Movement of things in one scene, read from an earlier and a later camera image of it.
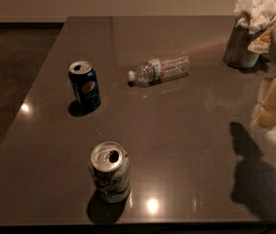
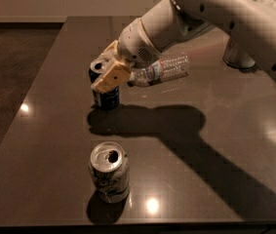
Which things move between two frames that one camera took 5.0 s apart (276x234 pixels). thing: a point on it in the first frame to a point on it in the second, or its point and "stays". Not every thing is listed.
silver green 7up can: x=110 y=168 stays
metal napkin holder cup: x=237 y=54 stays
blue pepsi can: x=85 y=89 to x=102 y=99
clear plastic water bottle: x=160 y=69 stays
